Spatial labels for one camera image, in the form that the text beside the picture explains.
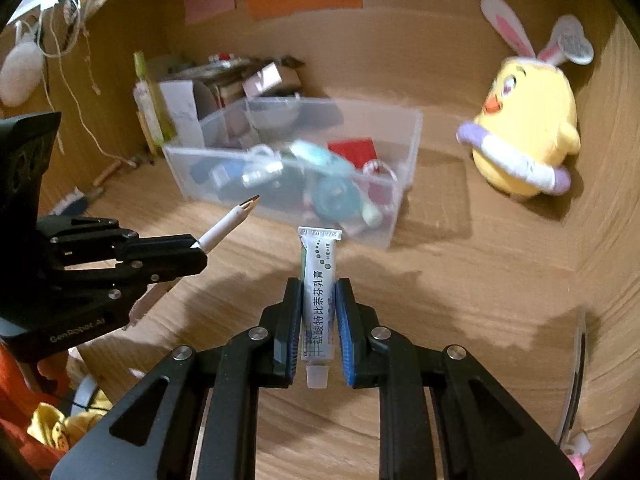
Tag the clear plastic wrapped item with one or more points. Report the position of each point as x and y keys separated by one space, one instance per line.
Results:
x=262 y=172

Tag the small pink toy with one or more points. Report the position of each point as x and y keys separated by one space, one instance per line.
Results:
x=577 y=457

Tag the clear plastic storage bin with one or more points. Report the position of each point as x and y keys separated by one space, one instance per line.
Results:
x=402 y=125

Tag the dark blue item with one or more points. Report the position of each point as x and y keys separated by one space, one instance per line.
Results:
x=227 y=175

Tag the white pen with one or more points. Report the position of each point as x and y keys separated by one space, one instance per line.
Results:
x=225 y=225

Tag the blue packet with round disc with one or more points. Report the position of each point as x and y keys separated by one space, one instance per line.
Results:
x=332 y=199

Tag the light blue plastic item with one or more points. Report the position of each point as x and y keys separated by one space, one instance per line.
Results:
x=315 y=152

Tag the small brush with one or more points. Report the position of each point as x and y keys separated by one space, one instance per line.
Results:
x=75 y=202

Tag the yellow chick plush bunny ears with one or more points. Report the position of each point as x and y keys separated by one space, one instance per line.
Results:
x=530 y=120

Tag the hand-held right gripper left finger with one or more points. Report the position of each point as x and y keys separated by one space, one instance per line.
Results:
x=287 y=332

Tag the white paper box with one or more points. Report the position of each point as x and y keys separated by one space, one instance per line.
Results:
x=180 y=105

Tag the stack of flat packets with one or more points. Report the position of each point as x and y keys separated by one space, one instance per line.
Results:
x=225 y=72

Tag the yellow cloth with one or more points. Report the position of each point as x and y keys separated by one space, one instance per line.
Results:
x=50 y=425

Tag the curved grey metal strip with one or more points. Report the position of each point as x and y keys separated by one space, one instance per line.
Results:
x=575 y=375

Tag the red flat packet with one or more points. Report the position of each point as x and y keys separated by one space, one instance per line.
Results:
x=352 y=152

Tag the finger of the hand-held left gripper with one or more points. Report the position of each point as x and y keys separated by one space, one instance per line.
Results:
x=150 y=246
x=170 y=269

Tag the yellow-green spray bottle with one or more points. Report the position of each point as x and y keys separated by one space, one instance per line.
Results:
x=150 y=105

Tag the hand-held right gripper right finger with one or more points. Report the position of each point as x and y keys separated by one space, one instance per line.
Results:
x=350 y=335

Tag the white ointment tube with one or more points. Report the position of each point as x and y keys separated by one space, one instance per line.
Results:
x=317 y=300

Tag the person's orange garment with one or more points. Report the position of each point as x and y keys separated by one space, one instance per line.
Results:
x=17 y=390

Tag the white fluffy plush ball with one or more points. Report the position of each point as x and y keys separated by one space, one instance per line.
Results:
x=20 y=72

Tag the small white cardboard box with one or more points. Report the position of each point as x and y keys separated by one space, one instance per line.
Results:
x=262 y=80

